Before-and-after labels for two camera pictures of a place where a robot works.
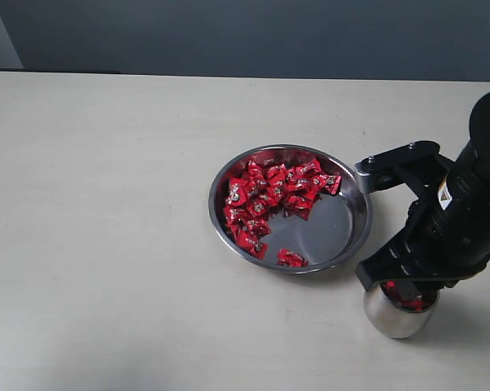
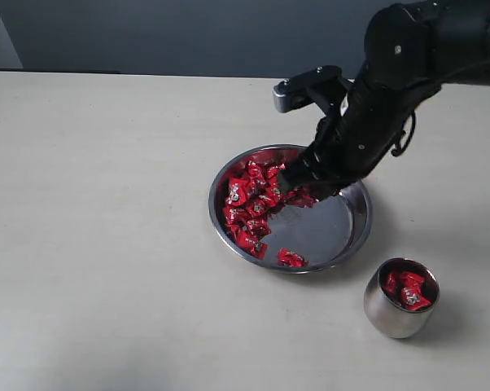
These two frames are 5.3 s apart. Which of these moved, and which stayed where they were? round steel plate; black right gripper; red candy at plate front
Moved: black right gripper
Stayed: round steel plate; red candy at plate front
